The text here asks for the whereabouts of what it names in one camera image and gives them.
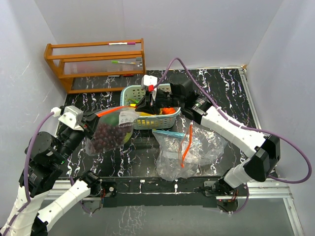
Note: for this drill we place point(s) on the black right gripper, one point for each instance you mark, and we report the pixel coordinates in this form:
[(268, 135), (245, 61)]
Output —
[(145, 106)]

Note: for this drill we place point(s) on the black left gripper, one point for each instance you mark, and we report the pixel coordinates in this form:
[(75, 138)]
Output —
[(88, 128)]

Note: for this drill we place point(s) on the dark red grapes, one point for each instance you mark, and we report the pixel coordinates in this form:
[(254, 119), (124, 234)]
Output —
[(107, 137)]

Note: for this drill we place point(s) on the clear zip top bag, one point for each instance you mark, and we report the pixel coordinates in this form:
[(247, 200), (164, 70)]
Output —
[(122, 116)]

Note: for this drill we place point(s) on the clear zip bag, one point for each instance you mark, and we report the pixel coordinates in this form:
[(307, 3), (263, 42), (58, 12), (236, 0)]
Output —
[(182, 153), (122, 116)]

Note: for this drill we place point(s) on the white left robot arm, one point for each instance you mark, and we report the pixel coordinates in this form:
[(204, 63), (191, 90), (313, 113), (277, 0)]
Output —
[(44, 155)]

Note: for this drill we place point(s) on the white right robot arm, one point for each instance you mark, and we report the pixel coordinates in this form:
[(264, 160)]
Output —
[(262, 152)]

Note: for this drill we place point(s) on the teal plastic basket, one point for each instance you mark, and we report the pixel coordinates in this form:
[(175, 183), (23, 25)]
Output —
[(135, 92)]

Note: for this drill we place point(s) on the orange carrot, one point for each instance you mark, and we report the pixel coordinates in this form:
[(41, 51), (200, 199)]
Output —
[(168, 111)]

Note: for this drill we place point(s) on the green white marker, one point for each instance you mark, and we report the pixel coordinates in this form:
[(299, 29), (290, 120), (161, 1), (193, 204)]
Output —
[(122, 62)]

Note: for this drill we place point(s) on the pink white marker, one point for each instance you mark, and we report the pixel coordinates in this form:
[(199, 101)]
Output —
[(122, 43)]

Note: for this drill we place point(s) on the wooden rack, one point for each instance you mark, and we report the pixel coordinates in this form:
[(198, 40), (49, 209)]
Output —
[(89, 60)]

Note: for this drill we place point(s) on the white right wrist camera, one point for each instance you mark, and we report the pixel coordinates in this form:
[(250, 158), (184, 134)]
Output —
[(148, 83)]

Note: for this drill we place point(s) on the black metal base rail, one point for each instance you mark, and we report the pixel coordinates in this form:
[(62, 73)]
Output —
[(153, 192)]

